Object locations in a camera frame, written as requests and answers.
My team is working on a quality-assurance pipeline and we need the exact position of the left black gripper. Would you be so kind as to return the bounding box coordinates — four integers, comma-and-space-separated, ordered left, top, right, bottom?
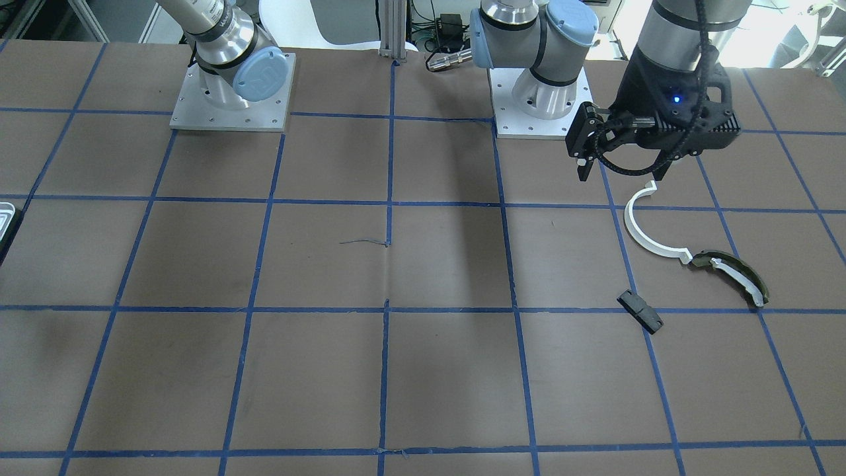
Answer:
567, 48, 740, 182

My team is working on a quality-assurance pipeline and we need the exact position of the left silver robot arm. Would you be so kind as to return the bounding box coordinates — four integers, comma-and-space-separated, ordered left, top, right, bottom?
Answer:
469, 1, 750, 182

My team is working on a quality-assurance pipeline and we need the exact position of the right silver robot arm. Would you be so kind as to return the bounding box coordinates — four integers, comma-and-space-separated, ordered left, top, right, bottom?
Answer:
158, 1, 290, 102

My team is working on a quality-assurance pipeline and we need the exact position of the ribbed metal tray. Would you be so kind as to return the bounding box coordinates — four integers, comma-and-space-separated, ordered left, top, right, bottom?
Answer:
0, 202, 19, 242

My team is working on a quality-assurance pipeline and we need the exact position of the olive curved brake shoe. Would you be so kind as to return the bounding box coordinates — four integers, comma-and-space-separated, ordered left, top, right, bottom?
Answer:
689, 250, 770, 308

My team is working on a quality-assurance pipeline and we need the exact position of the small black plastic block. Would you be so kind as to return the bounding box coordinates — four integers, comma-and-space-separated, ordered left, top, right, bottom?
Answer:
617, 290, 664, 335

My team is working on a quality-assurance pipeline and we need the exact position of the silver cylindrical connector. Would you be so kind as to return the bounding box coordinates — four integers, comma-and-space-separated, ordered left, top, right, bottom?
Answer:
425, 48, 473, 73

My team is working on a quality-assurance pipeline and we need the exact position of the black power adapter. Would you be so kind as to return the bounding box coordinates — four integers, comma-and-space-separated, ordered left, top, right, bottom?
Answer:
435, 13, 463, 44

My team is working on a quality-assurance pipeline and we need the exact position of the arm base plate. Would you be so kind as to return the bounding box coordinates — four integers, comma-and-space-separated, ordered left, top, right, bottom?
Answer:
169, 52, 297, 132
488, 67, 593, 139

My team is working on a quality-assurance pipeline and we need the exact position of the white curved plastic bracket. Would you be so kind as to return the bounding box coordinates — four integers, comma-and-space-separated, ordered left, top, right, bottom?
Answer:
623, 180, 693, 265

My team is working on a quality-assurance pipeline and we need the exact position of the aluminium frame post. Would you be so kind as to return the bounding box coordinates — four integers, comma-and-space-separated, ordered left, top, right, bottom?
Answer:
375, 1, 408, 63

